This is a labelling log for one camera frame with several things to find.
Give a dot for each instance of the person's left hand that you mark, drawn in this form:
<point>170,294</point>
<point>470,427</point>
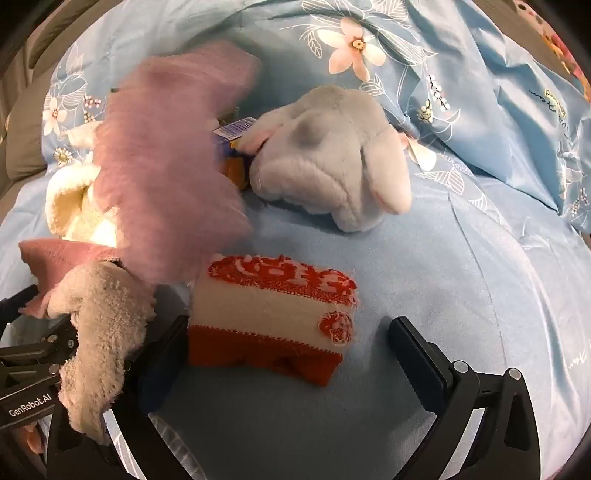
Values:
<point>32,441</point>

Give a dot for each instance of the blue floral bed sheet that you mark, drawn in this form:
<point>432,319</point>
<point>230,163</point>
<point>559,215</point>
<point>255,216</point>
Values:
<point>415,277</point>

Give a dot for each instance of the blue tissue pack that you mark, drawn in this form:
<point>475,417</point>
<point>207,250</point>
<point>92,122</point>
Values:
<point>233,130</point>

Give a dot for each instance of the cream white fluffy cloth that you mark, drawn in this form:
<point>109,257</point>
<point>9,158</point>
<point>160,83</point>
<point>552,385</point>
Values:
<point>69,203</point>

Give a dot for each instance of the blue floral duvet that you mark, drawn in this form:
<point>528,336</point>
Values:
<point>461,69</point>

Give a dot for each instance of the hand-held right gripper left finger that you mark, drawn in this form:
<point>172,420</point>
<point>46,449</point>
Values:
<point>161,355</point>

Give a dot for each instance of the pink fuzzy cloth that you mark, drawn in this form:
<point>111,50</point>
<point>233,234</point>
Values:
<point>175,161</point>

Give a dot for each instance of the grey white plush bunny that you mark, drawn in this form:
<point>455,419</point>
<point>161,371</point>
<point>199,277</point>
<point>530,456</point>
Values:
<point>332,152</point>

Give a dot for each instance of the beige terry towel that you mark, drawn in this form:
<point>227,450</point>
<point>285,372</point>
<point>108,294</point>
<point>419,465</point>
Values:
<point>101,332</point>

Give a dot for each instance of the red white knitted towel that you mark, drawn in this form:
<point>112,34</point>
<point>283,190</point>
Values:
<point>268,314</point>

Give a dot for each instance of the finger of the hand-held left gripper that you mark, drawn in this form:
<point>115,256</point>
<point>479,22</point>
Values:
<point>16,304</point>
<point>41,346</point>

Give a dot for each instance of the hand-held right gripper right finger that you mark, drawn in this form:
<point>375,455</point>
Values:
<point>411,355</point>

